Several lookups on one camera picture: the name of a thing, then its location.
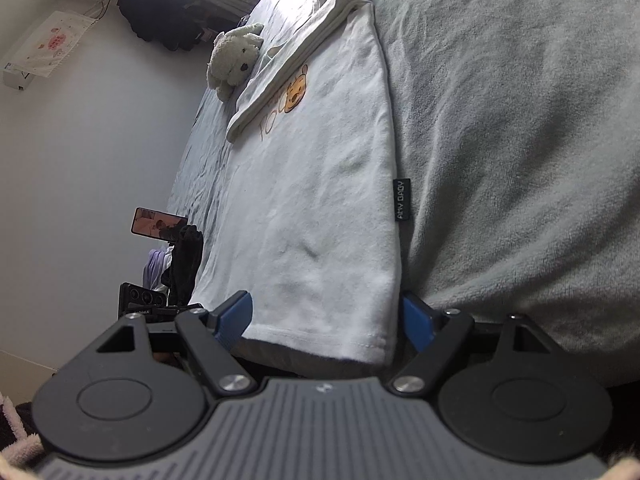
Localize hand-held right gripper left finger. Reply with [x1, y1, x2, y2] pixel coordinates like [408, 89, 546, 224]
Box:
[95, 290, 253, 396]

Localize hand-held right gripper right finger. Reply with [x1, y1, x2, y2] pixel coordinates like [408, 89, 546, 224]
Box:
[392, 291, 551, 395]

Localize white sweatshirt with orange print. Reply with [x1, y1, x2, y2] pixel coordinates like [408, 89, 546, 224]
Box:
[192, 0, 413, 367]

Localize dark hanging clothes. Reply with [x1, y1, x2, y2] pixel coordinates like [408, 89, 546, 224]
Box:
[117, 0, 216, 53]

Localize lilac cloth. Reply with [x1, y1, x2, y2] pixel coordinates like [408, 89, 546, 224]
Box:
[142, 249, 173, 291]

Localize black fuzzy cloth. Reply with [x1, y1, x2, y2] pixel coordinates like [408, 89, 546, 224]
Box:
[160, 225, 204, 308]

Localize phone with lit screen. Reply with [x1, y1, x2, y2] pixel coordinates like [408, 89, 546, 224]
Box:
[131, 206, 190, 241]

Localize grey bed sheet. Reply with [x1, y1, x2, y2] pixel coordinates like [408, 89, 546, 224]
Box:
[165, 0, 640, 386]

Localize white plush dog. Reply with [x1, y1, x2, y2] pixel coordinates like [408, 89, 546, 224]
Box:
[206, 22, 265, 101]

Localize white printed wall cloth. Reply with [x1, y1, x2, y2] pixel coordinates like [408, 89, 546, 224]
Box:
[0, 10, 98, 93]

